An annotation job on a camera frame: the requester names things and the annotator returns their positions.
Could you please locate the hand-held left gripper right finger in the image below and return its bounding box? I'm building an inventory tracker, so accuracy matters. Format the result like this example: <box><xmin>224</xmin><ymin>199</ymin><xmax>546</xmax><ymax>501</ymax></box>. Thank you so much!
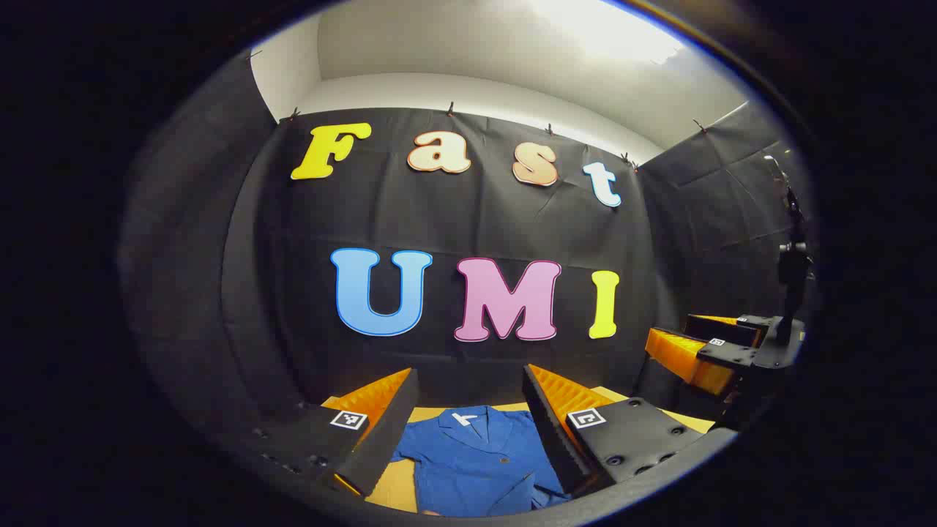
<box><xmin>522</xmin><ymin>364</ymin><xmax>707</xmax><ymax>498</ymax></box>

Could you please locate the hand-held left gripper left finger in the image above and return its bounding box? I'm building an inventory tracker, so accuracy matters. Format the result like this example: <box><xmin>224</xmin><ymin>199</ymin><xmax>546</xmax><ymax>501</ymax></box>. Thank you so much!
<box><xmin>253</xmin><ymin>368</ymin><xmax>420</xmax><ymax>498</ymax></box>

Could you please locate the blue jacket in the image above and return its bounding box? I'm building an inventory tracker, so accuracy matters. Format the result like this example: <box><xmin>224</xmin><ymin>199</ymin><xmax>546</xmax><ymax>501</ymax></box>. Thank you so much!
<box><xmin>390</xmin><ymin>406</ymin><xmax>572</xmax><ymax>517</ymax></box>

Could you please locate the black backdrop cloth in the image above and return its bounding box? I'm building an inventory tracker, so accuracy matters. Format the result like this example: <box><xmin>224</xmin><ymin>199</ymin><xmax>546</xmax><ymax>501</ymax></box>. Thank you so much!
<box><xmin>121</xmin><ymin>55</ymin><xmax>813</xmax><ymax>440</ymax></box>

